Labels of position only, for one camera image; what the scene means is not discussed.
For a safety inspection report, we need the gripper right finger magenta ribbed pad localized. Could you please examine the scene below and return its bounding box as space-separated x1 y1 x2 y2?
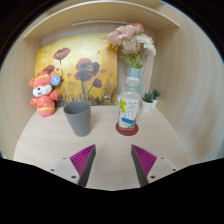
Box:
130 143 179 187

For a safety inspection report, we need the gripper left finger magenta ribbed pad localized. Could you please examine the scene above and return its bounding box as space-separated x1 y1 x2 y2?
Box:
49 143 97 188

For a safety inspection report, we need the clear plastic water bottle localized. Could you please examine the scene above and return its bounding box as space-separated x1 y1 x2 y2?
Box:
118 77 141 130

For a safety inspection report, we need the dark red round coaster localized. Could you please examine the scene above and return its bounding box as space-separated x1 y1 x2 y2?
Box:
115 122 139 136

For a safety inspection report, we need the grey plastic cup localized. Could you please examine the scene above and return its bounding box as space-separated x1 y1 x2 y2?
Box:
64 100 91 137

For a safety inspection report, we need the small potted succulent, left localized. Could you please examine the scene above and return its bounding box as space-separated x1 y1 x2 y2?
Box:
142 91 153 112

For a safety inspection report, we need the small potted succulent, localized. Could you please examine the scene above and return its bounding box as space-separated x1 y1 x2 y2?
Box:
142 91 153 112
152 89 161 108

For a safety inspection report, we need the small potted succulent, right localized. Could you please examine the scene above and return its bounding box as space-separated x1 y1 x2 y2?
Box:
152 89 161 108

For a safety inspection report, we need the pale green ceramic vase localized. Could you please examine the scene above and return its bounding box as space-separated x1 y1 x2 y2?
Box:
128 68 142 93

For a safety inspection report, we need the red plush toy bear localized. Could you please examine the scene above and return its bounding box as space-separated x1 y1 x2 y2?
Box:
30 71 61 118

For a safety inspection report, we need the light wood shelf cubicle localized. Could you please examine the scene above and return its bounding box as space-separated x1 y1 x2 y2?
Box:
0 0 224 190

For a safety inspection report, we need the yellow poppy flower painting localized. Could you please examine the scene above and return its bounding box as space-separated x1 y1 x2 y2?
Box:
35 33 117 107

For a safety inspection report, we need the pink and white flower bouquet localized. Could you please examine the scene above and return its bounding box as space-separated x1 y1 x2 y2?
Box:
107 23 156 69

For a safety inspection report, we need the white light bar under shelf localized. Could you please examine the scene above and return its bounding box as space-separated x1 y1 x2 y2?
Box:
72 20 131 27

